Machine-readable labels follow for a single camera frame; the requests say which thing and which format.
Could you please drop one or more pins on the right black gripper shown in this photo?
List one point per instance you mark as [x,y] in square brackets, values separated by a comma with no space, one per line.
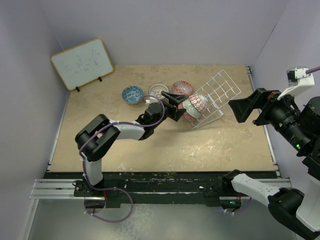
[263,98]

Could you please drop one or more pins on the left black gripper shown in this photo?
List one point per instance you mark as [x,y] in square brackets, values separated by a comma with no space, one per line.
[174,99]

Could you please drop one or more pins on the white green-spoked bowl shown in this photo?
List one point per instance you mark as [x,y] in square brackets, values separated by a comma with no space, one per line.
[191,109]

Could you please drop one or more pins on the black floral bowl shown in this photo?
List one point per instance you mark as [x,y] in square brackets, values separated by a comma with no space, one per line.
[189,118]

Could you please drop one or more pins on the dark blue triangle bowl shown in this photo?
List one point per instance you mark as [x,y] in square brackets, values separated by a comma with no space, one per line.
[199,102]

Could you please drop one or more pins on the white black-spoked bowl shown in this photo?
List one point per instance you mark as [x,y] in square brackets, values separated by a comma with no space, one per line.
[157,89]

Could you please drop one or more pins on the light blue patterned bowl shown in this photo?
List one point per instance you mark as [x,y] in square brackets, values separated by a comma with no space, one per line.
[132,94]

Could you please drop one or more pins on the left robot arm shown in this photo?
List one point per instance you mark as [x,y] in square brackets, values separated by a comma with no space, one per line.
[98,136]

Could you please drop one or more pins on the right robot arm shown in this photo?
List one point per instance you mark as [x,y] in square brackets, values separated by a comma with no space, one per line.
[297,208]

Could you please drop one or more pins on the red patterned bowl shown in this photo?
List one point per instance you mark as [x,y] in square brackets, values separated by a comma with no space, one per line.
[182,88]

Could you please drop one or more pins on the white dry-erase board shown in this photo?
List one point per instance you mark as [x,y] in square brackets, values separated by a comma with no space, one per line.
[82,64]

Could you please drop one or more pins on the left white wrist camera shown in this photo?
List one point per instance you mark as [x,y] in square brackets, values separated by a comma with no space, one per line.
[149,100]

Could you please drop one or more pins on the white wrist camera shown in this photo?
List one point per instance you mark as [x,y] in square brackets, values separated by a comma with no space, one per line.
[149,100]
[300,79]

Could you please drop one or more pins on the white wire dish rack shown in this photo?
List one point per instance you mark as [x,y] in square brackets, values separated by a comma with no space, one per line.
[218,91]

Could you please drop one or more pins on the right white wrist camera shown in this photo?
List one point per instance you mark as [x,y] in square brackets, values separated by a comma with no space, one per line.
[300,79]

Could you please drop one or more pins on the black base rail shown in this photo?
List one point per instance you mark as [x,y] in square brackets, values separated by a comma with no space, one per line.
[166,188]

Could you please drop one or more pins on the aluminium extrusion rail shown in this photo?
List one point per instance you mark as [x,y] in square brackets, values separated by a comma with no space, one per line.
[54,189]

